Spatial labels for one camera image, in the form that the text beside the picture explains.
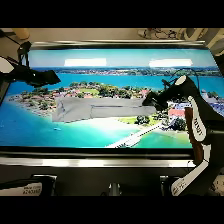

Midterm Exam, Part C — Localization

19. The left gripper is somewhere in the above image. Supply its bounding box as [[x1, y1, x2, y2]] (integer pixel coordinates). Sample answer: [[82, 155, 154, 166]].
[[30, 68, 62, 89]]

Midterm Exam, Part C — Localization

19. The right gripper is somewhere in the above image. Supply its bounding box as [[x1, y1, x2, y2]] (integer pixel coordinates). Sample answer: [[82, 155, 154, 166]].
[[142, 87, 171, 111]]

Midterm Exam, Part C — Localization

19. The grey garment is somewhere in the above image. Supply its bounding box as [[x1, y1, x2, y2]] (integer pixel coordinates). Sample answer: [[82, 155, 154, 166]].
[[51, 96, 158, 124]]

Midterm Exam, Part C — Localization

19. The black cable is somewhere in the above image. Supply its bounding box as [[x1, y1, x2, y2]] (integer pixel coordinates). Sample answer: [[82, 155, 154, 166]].
[[161, 67, 201, 88]]

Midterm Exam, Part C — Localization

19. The silver frame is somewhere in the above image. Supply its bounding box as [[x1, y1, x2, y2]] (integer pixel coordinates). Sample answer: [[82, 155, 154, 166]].
[[0, 39, 224, 197]]

